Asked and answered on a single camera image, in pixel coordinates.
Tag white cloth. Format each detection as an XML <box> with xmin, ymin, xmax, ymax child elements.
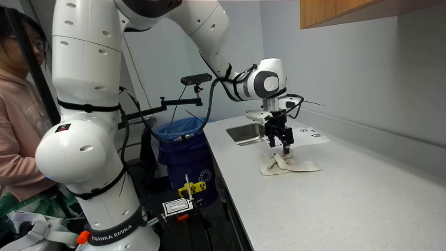
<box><xmin>258</xmin><ymin>152</ymin><xmax>323</xmax><ymax>177</ymax></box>

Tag wooden wall cabinet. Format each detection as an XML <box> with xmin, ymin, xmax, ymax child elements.
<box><xmin>298</xmin><ymin>0</ymin><xmax>446</xmax><ymax>31</ymax></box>

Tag blue trash bin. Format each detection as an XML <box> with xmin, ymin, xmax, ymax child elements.
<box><xmin>152</xmin><ymin>116</ymin><xmax>219</xmax><ymax>208</ymax></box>

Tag person in pink sweater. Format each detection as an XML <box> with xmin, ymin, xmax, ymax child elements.
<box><xmin>0</xmin><ymin>5</ymin><xmax>61</xmax><ymax>201</ymax></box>

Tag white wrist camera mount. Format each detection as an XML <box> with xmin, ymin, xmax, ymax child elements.
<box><xmin>244</xmin><ymin>110</ymin><xmax>273</xmax><ymax>125</ymax></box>

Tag green patterned fabric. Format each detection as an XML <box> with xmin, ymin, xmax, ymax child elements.
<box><xmin>0</xmin><ymin>185</ymin><xmax>88</xmax><ymax>236</ymax></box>

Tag steel counter sink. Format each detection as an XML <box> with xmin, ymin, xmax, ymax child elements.
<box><xmin>226</xmin><ymin>121</ymin><xmax>269</xmax><ymax>145</ymax></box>

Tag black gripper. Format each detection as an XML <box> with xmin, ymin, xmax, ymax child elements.
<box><xmin>263</xmin><ymin>110</ymin><xmax>295</xmax><ymax>157</ymax></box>

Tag black stereo camera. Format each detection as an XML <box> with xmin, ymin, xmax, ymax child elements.
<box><xmin>180</xmin><ymin>72</ymin><xmax>213</xmax><ymax>88</ymax></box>

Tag black diagonal pole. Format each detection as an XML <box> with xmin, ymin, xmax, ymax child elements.
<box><xmin>3</xmin><ymin>5</ymin><xmax>63</xmax><ymax>127</ymax></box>

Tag yellow clamp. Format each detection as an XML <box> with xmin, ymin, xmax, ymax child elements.
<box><xmin>177</xmin><ymin>173</ymin><xmax>208</xmax><ymax>201</ymax></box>

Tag white label tag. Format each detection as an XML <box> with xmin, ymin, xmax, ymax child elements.
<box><xmin>160</xmin><ymin>198</ymin><xmax>195</xmax><ymax>219</ymax></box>

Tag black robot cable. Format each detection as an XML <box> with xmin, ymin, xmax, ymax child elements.
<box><xmin>185</xmin><ymin>63</ymin><xmax>305</xmax><ymax>130</ymax></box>

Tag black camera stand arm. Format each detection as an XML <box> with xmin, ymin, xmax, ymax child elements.
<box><xmin>117</xmin><ymin>84</ymin><xmax>206</xmax><ymax>130</ymax></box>

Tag white printed marker paper sheet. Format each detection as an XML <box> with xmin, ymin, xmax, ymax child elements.
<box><xmin>291</xmin><ymin>125</ymin><xmax>332</xmax><ymax>146</ymax></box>

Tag orange knob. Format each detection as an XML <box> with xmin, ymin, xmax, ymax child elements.
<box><xmin>75</xmin><ymin>229</ymin><xmax>91</xmax><ymax>247</ymax></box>

